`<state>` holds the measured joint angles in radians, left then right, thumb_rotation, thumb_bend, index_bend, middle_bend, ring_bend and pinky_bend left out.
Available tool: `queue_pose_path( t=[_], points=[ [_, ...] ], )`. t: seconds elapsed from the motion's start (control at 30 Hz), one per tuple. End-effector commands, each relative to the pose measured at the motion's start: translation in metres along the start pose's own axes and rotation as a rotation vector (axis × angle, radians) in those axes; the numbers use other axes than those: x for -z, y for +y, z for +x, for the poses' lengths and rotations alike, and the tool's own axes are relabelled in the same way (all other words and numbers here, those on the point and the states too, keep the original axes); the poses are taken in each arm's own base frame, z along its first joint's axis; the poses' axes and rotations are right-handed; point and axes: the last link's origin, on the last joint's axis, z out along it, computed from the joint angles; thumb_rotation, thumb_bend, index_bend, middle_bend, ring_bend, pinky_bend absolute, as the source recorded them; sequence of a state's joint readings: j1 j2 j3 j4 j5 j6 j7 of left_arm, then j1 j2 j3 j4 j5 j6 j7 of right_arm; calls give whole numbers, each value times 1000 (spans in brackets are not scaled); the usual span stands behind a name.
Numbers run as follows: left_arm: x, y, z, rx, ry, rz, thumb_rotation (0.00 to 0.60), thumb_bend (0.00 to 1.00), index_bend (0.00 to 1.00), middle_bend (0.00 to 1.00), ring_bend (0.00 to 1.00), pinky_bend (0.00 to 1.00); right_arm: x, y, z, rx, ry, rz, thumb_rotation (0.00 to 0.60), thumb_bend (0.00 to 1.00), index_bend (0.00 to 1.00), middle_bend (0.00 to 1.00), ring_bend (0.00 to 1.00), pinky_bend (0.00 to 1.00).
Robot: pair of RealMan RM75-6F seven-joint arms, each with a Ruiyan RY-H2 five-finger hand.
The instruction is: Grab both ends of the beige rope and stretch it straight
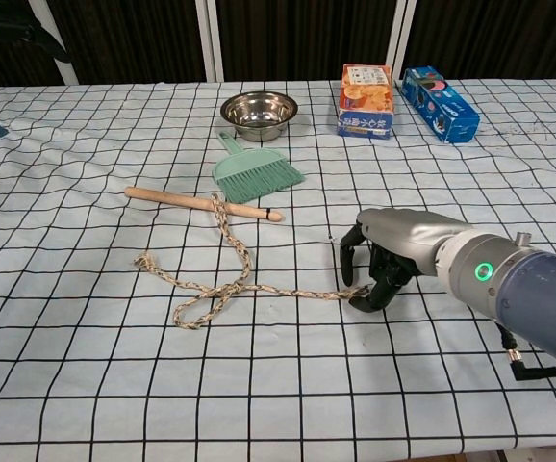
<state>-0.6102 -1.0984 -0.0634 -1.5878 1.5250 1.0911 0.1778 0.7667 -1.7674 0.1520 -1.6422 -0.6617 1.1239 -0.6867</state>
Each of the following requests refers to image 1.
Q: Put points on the wooden stick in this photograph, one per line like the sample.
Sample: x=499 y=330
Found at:
x=162 y=196

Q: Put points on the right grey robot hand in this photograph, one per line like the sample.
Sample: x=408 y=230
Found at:
x=403 y=231

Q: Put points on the orange cracker box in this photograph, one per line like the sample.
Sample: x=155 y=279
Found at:
x=364 y=101

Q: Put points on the stainless steel bowl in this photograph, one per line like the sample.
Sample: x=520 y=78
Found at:
x=259 y=115

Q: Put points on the checked white tablecloth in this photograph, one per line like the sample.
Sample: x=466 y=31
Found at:
x=307 y=361

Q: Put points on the green hand brush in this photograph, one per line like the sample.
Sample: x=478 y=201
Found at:
x=249 y=168

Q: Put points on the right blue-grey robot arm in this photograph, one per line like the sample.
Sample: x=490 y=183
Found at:
x=538 y=289

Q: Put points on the blue Oreo box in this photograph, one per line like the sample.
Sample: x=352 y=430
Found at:
x=446 y=113

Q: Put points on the white partition frame post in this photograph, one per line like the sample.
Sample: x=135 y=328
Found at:
x=210 y=38
x=404 y=33
x=66 y=69

